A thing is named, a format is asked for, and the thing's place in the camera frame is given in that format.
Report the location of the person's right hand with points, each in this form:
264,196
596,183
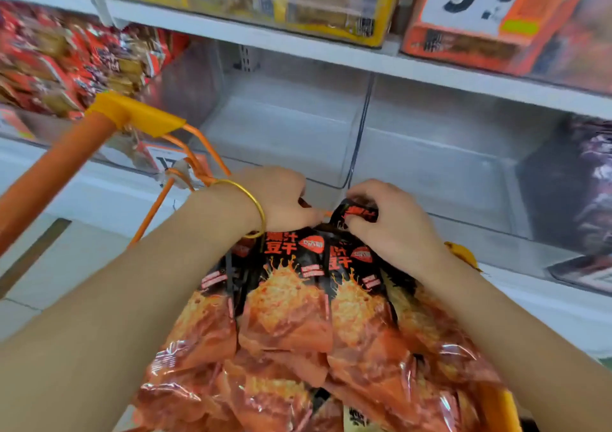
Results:
397,226

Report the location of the person's left hand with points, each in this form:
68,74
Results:
277,197

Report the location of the pile of black orange snacks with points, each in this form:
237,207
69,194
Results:
287,322

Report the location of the orange shopping cart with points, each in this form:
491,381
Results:
48,174

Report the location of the person's right forearm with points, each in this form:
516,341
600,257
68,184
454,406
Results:
535,350

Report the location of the person's left forearm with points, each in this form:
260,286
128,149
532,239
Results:
96,350

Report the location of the pile of purple packets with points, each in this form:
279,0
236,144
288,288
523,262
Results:
593,188

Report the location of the stack of orange trimmed packets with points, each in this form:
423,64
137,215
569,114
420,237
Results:
564,45

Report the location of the pile of red tan packets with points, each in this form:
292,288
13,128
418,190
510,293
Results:
67,59

